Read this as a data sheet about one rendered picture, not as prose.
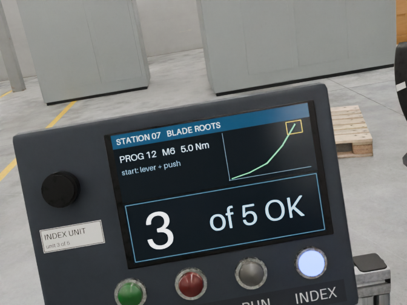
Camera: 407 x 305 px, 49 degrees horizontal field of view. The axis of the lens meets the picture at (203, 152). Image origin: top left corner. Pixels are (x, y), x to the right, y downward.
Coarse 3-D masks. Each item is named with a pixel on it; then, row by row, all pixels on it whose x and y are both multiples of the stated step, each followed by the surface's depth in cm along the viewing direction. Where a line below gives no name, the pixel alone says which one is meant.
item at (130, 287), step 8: (128, 280) 37; (136, 280) 37; (120, 288) 37; (128, 288) 36; (136, 288) 36; (144, 288) 37; (120, 296) 36; (128, 296) 36; (136, 296) 36; (144, 296) 37; (120, 304) 37; (128, 304) 36; (136, 304) 36
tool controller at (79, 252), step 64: (64, 128) 36; (128, 128) 36; (192, 128) 36; (256, 128) 36; (320, 128) 37; (64, 192) 35; (128, 192) 36; (192, 192) 36; (256, 192) 37; (320, 192) 37; (64, 256) 37; (128, 256) 37; (192, 256) 37; (256, 256) 37
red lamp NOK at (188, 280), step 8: (184, 272) 37; (192, 272) 37; (200, 272) 37; (176, 280) 37; (184, 280) 36; (192, 280) 36; (200, 280) 36; (176, 288) 37; (184, 288) 36; (192, 288) 36; (200, 288) 36; (184, 296) 37; (192, 296) 36; (200, 296) 37
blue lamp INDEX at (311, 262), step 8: (304, 248) 37; (312, 248) 37; (296, 256) 37; (304, 256) 37; (312, 256) 36; (320, 256) 37; (296, 264) 37; (304, 264) 36; (312, 264) 36; (320, 264) 36; (304, 272) 37; (312, 272) 36; (320, 272) 37
